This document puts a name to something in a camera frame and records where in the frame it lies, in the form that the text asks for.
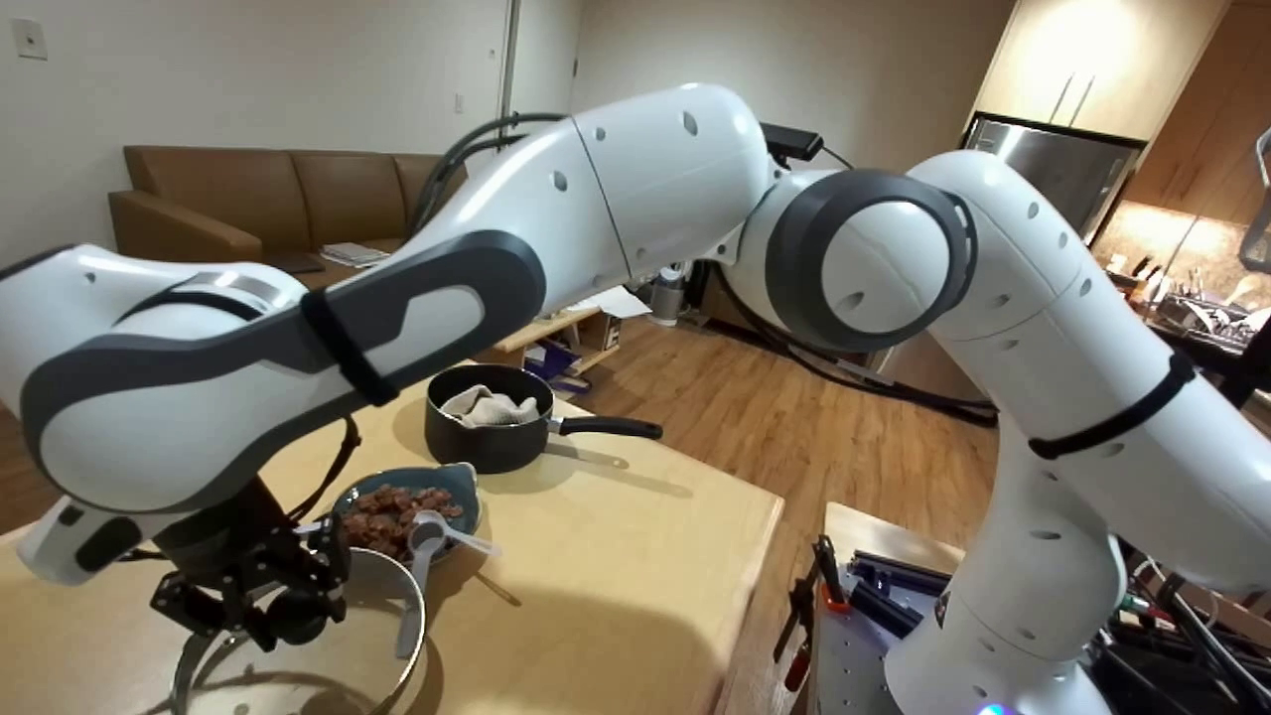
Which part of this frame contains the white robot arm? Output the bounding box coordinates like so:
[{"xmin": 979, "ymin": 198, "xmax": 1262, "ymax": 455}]
[{"xmin": 0, "ymin": 81, "xmax": 1271, "ymax": 715}]

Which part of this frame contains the brown sofa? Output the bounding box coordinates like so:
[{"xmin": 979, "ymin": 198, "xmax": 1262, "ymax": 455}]
[{"xmin": 107, "ymin": 148, "xmax": 436, "ymax": 275}]

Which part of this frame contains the wooden coffee table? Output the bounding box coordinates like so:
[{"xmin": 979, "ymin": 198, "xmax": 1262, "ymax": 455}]
[{"xmin": 489, "ymin": 304, "xmax": 618, "ymax": 382}]

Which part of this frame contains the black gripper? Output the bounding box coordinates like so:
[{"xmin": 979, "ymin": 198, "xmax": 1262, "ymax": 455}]
[{"xmin": 150, "ymin": 483, "xmax": 350, "ymax": 652}]

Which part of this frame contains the stainless steel refrigerator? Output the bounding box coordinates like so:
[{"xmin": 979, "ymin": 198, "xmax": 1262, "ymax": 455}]
[{"xmin": 961, "ymin": 112, "xmax": 1142, "ymax": 242}]

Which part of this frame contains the white measuring spoon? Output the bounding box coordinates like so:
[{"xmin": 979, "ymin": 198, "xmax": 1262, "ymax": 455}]
[{"xmin": 410, "ymin": 508, "xmax": 496, "ymax": 554}]

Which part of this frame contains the black pot with handle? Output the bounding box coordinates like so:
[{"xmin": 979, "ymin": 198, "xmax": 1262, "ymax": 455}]
[{"xmin": 424, "ymin": 365, "xmax": 661, "ymax": 471}]

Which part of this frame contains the glass pot lid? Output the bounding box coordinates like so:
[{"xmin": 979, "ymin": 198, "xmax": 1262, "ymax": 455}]
[{"xmin": 171, "ymin": 548, "xmax": 424, "ymax": 715}]

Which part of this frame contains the grey cloth in pot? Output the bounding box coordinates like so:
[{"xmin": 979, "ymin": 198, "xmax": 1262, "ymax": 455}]
[{"xmin": 439, "ymin": 383, "xmax": 541, "ymax": 428}]

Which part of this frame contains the red handled clamp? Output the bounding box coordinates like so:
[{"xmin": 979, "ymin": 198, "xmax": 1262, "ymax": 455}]
[{"xmin": 770, "ymin": 536, "xmax": 843, "ymax": 696}]

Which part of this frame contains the blue bowl of food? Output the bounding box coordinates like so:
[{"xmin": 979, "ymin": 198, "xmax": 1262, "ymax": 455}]
[{"xmin": 334, "ymin": 459, "xmax": 480, "ymax": 559}]

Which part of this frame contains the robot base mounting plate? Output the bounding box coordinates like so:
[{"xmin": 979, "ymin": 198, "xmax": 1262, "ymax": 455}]
[{"xmin": 806, "ymin": 504, "xmax": 961, "ymax": 715}]

